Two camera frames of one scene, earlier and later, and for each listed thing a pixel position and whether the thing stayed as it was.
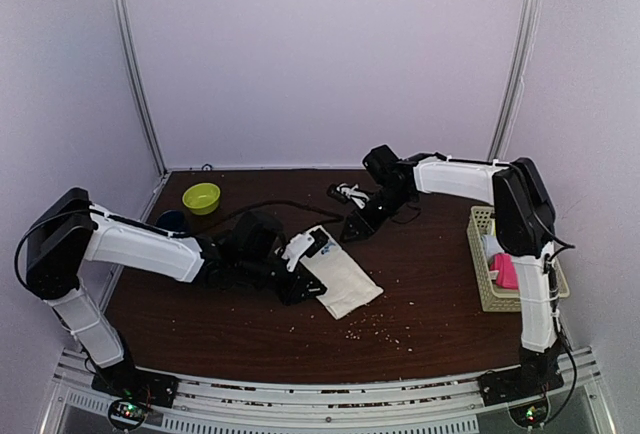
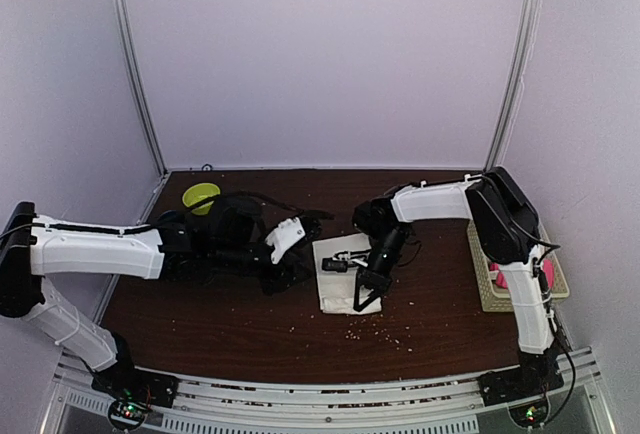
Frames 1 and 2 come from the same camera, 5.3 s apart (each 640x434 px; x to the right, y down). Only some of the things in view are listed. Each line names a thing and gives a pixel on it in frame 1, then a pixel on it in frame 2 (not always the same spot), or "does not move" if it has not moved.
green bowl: [201, 198] does not move
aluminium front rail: [445, 406] does not move
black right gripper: [364, 231] → [376, 281]
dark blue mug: [173, 220] does not move
